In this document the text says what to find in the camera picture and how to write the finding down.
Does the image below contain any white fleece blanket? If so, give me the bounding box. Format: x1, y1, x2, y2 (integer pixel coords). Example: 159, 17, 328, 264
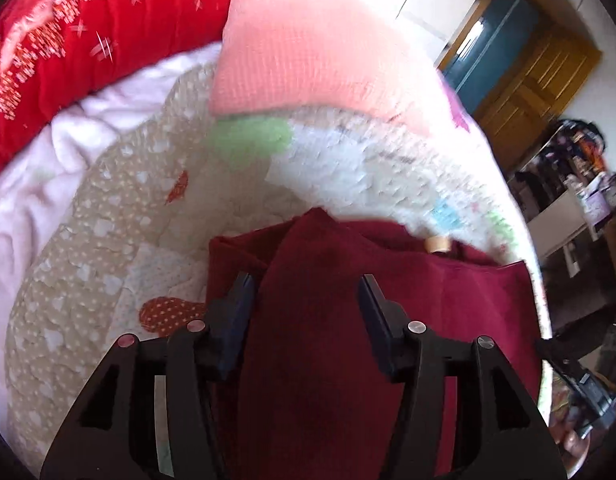
0, 42, 223, 426

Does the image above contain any cluttered white side table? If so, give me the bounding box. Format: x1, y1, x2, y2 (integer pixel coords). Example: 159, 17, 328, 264
528, 192, 613, 278

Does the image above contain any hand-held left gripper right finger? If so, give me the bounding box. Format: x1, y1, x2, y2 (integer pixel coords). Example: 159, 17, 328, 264
357, 274, 568, 480

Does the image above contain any blue pleated curtain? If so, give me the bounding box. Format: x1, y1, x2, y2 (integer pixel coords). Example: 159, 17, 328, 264
440, 0, 541, 111

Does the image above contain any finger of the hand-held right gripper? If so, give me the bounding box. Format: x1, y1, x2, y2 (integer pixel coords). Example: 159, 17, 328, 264
534, 337, 576, 368

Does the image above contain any waffle-textured pillow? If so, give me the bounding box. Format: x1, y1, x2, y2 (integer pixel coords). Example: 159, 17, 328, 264
208, 0, 456, 138

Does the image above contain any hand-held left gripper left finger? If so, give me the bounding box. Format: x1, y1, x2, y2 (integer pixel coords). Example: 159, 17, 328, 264
40, 272, 259, 480

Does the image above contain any wooden panel door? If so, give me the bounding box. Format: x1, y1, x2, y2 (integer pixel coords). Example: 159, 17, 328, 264
475, 25, 601, 171

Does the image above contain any pile of assorted clothes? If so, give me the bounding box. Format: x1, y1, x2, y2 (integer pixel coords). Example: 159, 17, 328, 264
542, 119, 608, 181

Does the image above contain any person's right hand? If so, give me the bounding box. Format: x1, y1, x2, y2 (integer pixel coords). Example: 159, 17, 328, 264
550, 410, 591, 463

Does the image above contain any patchwork quilted bedspread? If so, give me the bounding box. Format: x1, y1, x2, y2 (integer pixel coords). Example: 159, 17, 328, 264
5, 60, 553, 480

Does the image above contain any red printed quilt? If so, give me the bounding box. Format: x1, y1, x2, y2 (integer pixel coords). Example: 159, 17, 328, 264
0, 0, 233, 183

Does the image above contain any maroon fleece sweater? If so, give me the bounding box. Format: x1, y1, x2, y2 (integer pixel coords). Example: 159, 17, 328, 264
208, 207, 543, 480

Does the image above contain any purple square clock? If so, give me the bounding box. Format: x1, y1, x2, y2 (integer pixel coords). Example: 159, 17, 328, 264
585, 187, 613, 228

